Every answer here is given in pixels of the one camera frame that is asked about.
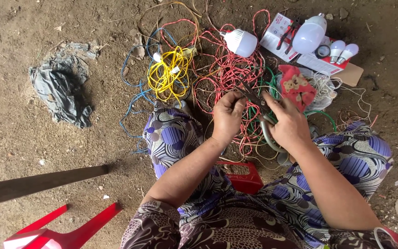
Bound person's right hand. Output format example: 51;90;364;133
260;91;314;155

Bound person's left hand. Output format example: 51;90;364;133
212;91;247;146

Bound grey handled scissors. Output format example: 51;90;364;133
234;77;290;154

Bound red cloth with bear print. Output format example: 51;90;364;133
278;65;318;113

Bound red plastic stool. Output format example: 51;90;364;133
216;160;264;195

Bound white red bulb box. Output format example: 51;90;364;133
259;13;301;63
296;36;352;76

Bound medium white light bulb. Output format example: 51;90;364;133
219;29;258;58

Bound brown cardboard piece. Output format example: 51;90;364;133
331;62;364;87

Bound black tape roll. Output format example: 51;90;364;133
315;44;331;59

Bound small white light bulb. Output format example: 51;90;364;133
336;43;359;65
329;40;346;64

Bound large white light bulb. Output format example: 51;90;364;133
292;13;328;55

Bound person's patterned purple dress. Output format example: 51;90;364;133
120;101;398;249

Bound crumpled grey plastic bag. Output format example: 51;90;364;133
28;42;100;129

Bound wooden plank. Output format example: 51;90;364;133
0;165;110;209

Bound red plastic chair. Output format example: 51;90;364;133
3;202;123;249

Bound green wire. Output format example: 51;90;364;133
241;66;338;139

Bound tangle of red wire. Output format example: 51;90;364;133
160;9;272;157

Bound clear bag of white wire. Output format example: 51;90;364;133
276;67;372;129

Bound coil of yellow wire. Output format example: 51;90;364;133
147;46;193;104

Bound red handled pliers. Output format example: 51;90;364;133
276;17;303;55

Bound blue wire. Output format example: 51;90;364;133
119;28;190;155

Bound tan wire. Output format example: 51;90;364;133
138;1;203;49

